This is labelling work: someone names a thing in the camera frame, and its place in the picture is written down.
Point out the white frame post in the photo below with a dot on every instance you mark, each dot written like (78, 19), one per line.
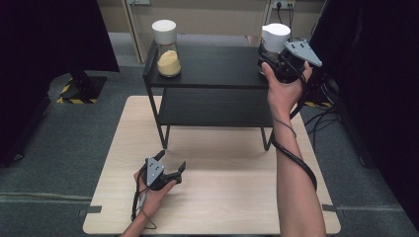
(133, 33)

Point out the yellow powder jar white lid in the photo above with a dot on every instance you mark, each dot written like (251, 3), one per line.
(167, 52)

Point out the dark curtain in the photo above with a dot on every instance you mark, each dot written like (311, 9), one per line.
(42, 49)
(378, 82)

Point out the grey tape piece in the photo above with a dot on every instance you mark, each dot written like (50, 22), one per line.
(90, 210)
(332, 209)

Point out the black two-tier shelf rack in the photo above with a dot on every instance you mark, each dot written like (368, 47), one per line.
(217, 67)

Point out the clear jar white pouring lid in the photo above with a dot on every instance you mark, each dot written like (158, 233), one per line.
(275, 36)

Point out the white wall socket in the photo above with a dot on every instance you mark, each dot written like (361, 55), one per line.
(283, 4)

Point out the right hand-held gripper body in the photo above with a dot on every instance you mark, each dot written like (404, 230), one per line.
(290, 65)

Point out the black stand base striped tape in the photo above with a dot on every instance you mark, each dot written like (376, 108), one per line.
(85, 89)
(319, 95)

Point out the person's right hand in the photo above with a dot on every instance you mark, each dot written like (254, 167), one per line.
(285, 95)

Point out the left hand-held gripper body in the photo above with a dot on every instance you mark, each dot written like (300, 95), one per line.
(154, 173)

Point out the person's left hand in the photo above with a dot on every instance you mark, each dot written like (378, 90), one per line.
(151, 199)

